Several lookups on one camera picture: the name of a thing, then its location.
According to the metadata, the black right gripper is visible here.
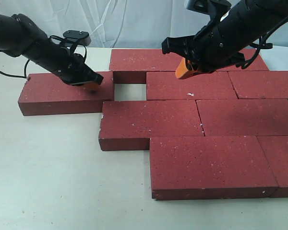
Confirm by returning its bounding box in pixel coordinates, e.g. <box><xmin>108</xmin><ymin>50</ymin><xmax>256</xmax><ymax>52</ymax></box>
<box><xmin>161</xmin><ymin>23</ymin><xmax>273</xmax><ymax>80</ymax></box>

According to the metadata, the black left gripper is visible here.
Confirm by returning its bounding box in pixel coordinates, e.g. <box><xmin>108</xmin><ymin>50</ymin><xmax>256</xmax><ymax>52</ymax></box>
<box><xmin>52</xmin><ymin>54</ymin><xmax>104</xmax><ymax>92</ymax></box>

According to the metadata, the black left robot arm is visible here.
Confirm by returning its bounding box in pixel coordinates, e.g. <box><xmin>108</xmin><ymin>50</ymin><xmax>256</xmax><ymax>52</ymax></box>
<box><xmin>0</xmin><ymin>14</ymin><xmax>104</xmax><ymax>91</ymax></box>

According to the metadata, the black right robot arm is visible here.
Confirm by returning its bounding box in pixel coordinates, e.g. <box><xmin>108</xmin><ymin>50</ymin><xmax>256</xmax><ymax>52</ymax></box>
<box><xmin>162</xmin><ymin>0</ymin><xmax>288</xmax><ymax>79</ymax></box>

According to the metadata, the back row left red brick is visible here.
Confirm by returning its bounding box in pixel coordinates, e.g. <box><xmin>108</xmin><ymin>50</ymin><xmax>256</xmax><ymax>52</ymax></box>
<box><xmin>109</xmin><ymin>49</ymin><xmax>181</xmax><ymax>84</ymax></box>

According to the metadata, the second row right red brick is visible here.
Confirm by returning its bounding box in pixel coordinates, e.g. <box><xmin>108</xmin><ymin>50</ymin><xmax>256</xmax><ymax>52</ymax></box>
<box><xmin>228</xmin><ymin>71</ymin><xmax>288</xmax><ymax>100</ymax></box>

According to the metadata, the back row right red brick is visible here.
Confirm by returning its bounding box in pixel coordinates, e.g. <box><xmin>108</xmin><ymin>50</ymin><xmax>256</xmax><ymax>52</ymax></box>
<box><xmin>217</xmin><ymin>48</ymin><xmax>269</xmax><ymax>71</ymax></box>

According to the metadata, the third row red brick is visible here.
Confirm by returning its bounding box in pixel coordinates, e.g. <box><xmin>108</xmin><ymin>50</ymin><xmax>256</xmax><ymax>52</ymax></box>
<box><xmin>196</xmin><ymin>99</ymin><xmax>288</xmax><ymax>136</ymax></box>

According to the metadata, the front row large red brick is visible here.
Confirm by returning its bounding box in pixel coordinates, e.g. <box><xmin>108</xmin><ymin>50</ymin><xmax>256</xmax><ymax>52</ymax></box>
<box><xmin>149</xmin><ymin>136</ymin><xmax>278</xmax><ymax>200</ymax></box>

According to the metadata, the white plastic backdrop sheet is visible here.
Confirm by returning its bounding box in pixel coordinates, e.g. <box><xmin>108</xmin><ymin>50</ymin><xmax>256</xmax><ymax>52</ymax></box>
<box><xmin>0</xmin><ymin>0</ymin><xmax>288</xmax><ymax>50</ymax></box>

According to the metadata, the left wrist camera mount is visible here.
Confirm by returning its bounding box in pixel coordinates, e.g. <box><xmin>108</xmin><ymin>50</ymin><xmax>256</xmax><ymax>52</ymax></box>
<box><xmin>63</xmin><ymin>30</ymin><xmax>91</xmax><ymax>46</ymax></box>

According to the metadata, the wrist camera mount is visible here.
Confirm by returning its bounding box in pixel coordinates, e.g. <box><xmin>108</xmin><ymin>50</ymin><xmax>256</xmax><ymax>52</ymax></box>
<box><xmin>184</xmin><ymin>0</ymin><xmax>232</xmax><ymax>23</ymax></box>
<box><xmin>63</xmin><ymin>30</ymin><xmax>91</xmax><ymax>46</ymax></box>

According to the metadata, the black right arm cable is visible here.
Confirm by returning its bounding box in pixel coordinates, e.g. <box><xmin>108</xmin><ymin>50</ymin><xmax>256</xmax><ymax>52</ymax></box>
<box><xmin>240</xmin><ymin>9</ymin><xmax>288</xmax><ymax>70</ymax></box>

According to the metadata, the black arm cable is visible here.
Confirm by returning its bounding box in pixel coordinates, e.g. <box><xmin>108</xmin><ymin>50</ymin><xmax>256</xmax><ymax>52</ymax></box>
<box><xmin>0</xmin><ymin>34</ymin><xmax>87</xmax><ymax>80</ymax></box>
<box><xmin>240</xmin><ymin>9</ymin><xmax>288</xmax><ymax>70</ymax></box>

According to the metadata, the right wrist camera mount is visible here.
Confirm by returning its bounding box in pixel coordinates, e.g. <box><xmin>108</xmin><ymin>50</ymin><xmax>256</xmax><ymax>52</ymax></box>
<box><xmin>184</xmin><ymin>0</ymin><xmax>232</xmax><ymax>23</ymax></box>

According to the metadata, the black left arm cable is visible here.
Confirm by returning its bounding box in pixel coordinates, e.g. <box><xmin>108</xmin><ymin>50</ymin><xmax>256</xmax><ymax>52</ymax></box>
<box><xmin>0</xmin><ymin>34</ymin><xmax>87</xmax><ymax>80</ymax></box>

